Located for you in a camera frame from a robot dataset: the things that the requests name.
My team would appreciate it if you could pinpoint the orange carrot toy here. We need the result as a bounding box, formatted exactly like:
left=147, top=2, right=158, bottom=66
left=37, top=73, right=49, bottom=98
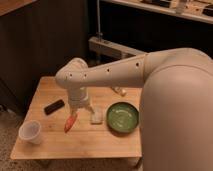
left=64, top=114, right=77, bottom=133

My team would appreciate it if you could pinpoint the grey metal stand base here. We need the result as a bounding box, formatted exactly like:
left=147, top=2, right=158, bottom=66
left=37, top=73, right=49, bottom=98
left=88, top=0, right=145, bottom=59

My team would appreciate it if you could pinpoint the white ceramic cup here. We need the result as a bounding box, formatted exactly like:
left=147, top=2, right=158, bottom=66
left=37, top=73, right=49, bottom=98
left=18, top=120, right=42, bottom=144

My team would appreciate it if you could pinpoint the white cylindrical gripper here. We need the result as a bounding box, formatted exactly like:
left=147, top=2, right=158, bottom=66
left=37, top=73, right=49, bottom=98
left=67, top=87, right=95, bottom=116

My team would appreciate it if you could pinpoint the green ceramic bowl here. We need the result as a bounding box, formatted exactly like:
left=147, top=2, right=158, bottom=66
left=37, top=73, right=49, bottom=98
left=106, top=102, right=139, bottom=133

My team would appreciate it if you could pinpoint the wooden table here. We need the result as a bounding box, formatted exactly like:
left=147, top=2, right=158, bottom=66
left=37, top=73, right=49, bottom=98
left=10, top=77, right=142, bottom=160

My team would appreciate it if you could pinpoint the background shelf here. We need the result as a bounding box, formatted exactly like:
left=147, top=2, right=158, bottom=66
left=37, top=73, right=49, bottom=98
left=103, top=0, right=213, bottom=24

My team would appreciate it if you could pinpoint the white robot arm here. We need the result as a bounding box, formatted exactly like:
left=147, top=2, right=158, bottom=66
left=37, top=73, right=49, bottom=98
left=55, top=48, right=213, bottom=171

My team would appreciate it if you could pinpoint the black rectangular block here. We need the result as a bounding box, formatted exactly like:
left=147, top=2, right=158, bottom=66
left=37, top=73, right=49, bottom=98
left=44, top=100, right=65, bottom=115

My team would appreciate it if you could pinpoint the small white packet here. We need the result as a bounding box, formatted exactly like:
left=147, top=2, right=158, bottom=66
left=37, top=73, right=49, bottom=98
left=111, top=87, right=127, bottom=96

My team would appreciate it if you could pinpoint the white sponge block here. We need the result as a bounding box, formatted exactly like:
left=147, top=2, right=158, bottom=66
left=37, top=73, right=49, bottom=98
left=90, top=108, right=103, bottom=124

